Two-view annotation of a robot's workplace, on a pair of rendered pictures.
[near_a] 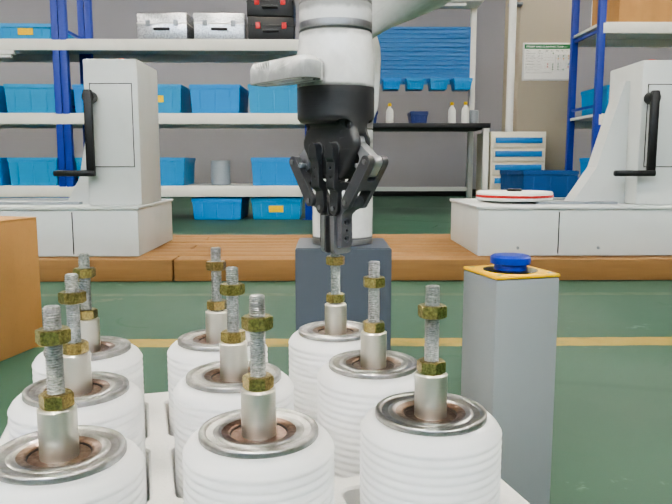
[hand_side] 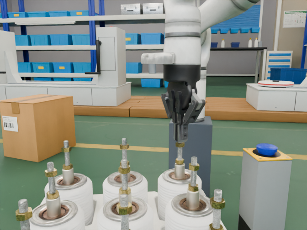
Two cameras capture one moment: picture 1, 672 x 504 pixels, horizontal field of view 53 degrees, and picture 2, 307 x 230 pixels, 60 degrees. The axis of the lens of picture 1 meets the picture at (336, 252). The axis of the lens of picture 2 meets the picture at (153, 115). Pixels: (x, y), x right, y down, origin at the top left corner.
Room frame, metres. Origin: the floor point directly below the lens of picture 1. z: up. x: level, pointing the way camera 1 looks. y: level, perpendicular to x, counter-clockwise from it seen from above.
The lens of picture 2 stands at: (0.13, -0.04, 0.50)
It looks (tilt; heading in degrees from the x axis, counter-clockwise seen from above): 12 degrees down; 10
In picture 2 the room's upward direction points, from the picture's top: straight up
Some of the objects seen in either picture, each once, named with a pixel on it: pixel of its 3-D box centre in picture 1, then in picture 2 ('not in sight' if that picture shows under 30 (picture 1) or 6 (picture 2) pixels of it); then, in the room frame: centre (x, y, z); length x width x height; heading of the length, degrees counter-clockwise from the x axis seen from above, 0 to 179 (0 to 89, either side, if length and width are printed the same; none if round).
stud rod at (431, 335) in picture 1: (431, 340); (216, 216); (0.44, -0.06, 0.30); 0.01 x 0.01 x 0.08
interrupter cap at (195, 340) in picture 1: (217, 340); (125, 179); (0.64, 0.11, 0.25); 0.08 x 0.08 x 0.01
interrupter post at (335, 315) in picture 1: (335, 319); (179, 170); (0.67, 0.00, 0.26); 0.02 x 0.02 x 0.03
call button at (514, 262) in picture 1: (510, 264); (266, 150); (0.68, -0.18, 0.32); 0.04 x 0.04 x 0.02
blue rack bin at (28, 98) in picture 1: (43, 101); (86, 40); (5.35, 2.27, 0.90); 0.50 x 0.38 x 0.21; 2
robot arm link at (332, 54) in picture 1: (320, 53); (174, 48); (0.66, 0.01, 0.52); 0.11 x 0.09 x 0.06; 129
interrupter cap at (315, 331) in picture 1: (335, 331); (179, 176); (0.67, 0.00, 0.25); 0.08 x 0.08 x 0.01
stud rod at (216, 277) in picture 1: (216, 286); (124, 155); (0.64, 0.11, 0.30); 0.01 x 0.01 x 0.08
